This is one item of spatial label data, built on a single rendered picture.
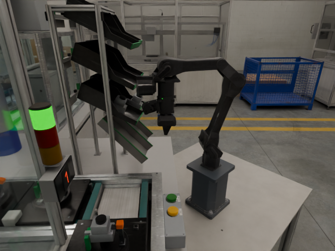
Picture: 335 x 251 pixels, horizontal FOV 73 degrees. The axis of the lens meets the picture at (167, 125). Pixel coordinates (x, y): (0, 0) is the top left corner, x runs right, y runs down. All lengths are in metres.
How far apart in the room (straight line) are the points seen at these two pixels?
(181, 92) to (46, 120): 4.35
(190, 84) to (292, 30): 6.14
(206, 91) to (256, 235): 4.11
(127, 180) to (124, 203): 0.11
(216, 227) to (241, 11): 8.90
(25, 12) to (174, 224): 1.68
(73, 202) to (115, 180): 0.20
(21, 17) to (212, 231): 1.78
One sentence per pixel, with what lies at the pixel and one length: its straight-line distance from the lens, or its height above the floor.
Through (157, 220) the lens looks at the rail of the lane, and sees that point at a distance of 0.88.
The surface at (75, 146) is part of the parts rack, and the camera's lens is 1.10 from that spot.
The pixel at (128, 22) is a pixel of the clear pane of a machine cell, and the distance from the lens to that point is 4.76.
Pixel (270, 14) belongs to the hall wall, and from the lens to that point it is 9.84.
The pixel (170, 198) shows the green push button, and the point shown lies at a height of 0.97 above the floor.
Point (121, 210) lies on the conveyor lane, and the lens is 0.98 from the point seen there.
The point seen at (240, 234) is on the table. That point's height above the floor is 0.86.
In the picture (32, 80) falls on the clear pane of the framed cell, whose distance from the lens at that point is 1.83.
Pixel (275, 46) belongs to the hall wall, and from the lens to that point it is 10.00.
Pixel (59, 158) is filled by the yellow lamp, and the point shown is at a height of 1.27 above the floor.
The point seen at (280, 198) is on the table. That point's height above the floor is 0.86.
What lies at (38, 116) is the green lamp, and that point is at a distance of 0.61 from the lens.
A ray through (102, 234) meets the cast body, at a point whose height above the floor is 1.05.
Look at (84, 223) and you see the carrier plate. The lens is 0.89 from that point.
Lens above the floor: 1.59
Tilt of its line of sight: 23 degrees down
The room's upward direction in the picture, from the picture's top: straight up
